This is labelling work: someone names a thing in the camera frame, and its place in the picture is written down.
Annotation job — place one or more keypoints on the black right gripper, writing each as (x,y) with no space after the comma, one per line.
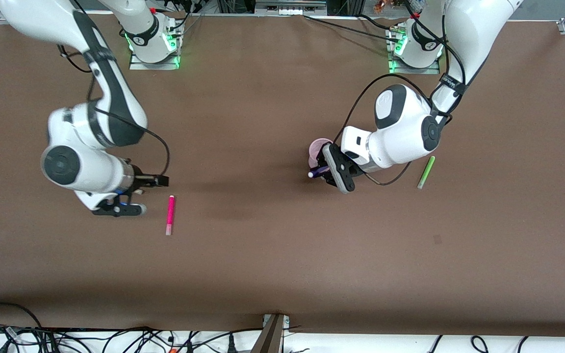
(141,181)

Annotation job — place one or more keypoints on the green marker pen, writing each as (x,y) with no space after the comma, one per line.
(426,171)

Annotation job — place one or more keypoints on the brown table cover sheet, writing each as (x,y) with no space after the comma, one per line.
(282,255)

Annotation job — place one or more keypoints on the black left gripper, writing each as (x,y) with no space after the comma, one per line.
(325,170)

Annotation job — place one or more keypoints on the grey power strip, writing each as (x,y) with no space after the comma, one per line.
(287,9)

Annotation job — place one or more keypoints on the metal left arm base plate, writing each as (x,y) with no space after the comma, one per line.
(395,70)

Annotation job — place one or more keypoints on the pink marker pen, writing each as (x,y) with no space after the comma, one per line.
(170,213)

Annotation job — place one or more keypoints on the pink plastic cup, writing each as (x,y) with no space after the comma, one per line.
(318,149)

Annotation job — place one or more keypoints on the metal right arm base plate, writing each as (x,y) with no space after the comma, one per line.
(138,66)

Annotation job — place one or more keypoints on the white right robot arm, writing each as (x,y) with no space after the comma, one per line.
(76,166)

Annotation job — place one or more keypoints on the purple marker pen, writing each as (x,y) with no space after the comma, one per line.
(318,172)

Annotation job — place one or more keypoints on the aluminium profile post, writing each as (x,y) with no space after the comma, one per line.
(272,336)

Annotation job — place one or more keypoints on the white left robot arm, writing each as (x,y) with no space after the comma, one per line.
(400,132)

